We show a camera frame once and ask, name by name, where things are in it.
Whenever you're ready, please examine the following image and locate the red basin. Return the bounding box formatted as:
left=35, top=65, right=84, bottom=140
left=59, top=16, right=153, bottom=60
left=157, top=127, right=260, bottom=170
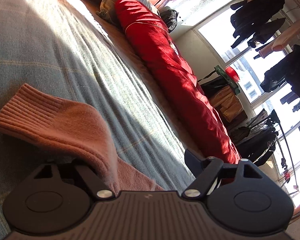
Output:
left=225, top=66, right=240, bottom=83

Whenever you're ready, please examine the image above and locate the orange knit sweater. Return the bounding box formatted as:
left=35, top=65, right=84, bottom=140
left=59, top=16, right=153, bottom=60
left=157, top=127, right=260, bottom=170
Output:
left=0, top=83, right=162, bottom=194

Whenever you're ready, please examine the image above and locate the metal clothes rack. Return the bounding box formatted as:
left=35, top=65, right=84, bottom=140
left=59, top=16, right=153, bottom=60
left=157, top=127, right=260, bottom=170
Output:
left=247, top=108, right=300, bottom=198

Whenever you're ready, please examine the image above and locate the dark wooden cabinet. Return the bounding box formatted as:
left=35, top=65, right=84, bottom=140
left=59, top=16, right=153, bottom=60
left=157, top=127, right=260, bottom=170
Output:
left=200, top=76, right=248, bottom=131

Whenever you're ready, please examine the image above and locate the black hanging jacket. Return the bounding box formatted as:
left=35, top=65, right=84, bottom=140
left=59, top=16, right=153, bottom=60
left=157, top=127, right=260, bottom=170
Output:
left=235, top=127, right=279, bottom=166

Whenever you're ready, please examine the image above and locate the black backpack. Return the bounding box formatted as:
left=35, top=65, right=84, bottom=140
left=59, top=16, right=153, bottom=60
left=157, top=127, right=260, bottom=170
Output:
left=159, top=7, right=179, bottom=33

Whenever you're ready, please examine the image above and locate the orange cloth on cabinet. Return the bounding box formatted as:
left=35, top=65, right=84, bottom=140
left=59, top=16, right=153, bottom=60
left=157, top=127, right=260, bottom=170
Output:
left=209, top=86, right=243, bottom=122

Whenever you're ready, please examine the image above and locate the dark hanging clothes overhead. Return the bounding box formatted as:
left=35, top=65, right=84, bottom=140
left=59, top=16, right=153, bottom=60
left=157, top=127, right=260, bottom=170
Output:
left=230, top=0, right=300, bottom=133

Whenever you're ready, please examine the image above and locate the green box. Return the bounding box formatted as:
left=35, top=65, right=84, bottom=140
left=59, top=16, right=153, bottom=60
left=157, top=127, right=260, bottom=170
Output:
left=215, top=65, right=241, bottom=95

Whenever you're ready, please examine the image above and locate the blue plaid bed sheet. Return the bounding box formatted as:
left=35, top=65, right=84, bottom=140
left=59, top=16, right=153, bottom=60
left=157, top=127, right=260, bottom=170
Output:
left=0, top=0, right=203, bottom=240

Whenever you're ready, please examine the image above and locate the red duvet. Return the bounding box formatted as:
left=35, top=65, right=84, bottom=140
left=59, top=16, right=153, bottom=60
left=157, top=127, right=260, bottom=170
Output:
left=115, top=0, right=241, bottom=164

